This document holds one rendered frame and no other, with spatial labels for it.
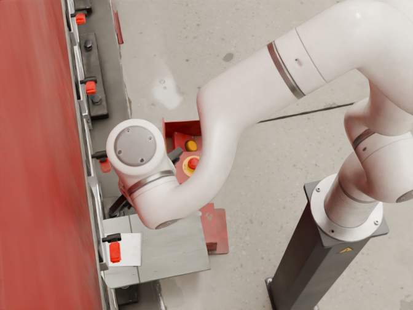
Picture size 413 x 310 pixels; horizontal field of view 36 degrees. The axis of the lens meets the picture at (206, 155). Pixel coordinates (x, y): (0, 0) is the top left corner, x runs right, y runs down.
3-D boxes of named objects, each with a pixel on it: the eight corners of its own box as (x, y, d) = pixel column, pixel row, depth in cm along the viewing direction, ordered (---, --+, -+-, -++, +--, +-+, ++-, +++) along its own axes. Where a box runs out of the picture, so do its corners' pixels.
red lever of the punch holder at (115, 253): (122, 255, 126) (120, 230, 135) (101, 259, 126) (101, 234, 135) (123, 263, 127) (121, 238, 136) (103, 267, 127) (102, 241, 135)
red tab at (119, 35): (123, 43, 241) (121, 32, 235) (118, 44, 241) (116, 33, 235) (118, 12, 247) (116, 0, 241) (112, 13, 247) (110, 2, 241)
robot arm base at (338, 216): (368, 168, 171) (387, 136, 154) (393, 234, 163) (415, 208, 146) (301, 182, 169) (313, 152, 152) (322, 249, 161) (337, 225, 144)
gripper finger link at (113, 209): (110, 211, 109) (115, 215, 115) (143, 181, 110) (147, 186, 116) (106, 206, 110) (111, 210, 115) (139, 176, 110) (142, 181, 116)
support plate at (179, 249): (211, 269, 159) (211, 268, 158) (106, 290, 156) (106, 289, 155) (196, 203, 167) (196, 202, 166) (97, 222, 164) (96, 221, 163)
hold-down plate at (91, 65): (109, 118, 190) (108, 113, 187) (91, 121, 190) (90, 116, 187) (96, 37, 203) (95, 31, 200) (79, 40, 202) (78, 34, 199)
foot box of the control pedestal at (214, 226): (228, 253, 263) (230, 245, 252) (169, 258, 262) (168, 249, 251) (224, 208, 272) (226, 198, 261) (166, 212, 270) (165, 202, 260)
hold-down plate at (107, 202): (139, 302, 167) (137, 300, 164) (118, 307, 166) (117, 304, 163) (121, 198, 179) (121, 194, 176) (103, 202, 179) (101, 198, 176)
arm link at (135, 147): (178, 182, 102) (155, 132, 104) (176, 164, 89) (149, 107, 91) (130, 204, 101) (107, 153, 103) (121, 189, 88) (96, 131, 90)
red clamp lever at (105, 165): (113, 173, 152) (108, 155, 143) (96, 176, 152) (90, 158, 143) (112, 166, 153) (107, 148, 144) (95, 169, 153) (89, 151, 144)
